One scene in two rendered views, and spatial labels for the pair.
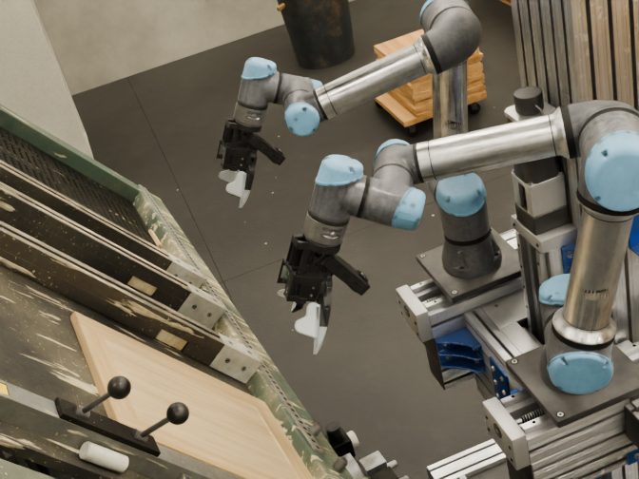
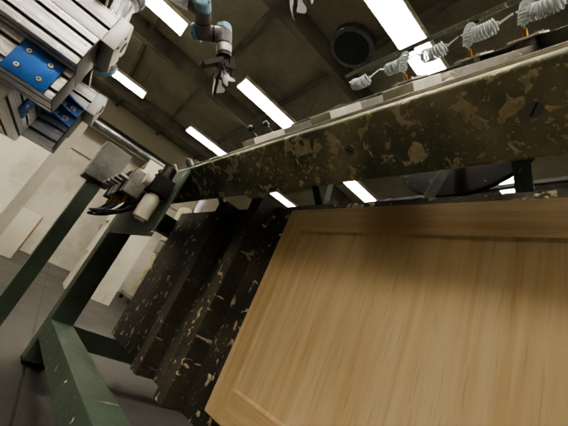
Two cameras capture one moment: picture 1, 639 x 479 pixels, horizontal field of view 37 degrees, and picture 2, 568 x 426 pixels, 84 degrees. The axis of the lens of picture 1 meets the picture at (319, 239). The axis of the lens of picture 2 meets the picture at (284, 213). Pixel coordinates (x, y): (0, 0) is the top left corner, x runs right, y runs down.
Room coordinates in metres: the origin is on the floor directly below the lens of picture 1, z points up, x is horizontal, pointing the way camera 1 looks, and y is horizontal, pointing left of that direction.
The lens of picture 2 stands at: (2.82, 0.14, 0.45)
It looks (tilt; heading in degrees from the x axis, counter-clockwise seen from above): 21 degrees up; 161
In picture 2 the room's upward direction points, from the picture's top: 24 degrees clockwise
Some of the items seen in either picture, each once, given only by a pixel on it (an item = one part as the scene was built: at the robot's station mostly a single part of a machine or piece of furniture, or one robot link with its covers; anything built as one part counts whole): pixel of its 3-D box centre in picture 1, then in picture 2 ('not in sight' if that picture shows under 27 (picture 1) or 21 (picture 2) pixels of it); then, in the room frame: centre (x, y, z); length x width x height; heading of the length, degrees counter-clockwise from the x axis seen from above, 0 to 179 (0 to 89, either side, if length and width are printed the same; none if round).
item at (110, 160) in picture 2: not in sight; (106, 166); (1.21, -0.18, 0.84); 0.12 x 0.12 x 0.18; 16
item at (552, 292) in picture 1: (571, 310); not in sight; (1.50, -0.45, 1.20); 0.13 x 0.12 x 0.14; 165
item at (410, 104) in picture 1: (422, 79); not in sight; (5.03, -0.80, 0.20); 0.61 x 0.51 x 0.40; 11
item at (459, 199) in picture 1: (462, 203); not in sight; (2.00, -0.36, 1.20); 0.13 x 0.12 x 0.14; 177
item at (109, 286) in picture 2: not in sight; (127, 229); (-2.42, -0.17, 1.03); 0.60 x 0.58 x 2.05; 11
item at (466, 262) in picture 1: (469, 244); not in sight; (1.99, -0.36, 1.09); 0.15 x 0.15 x 0.10
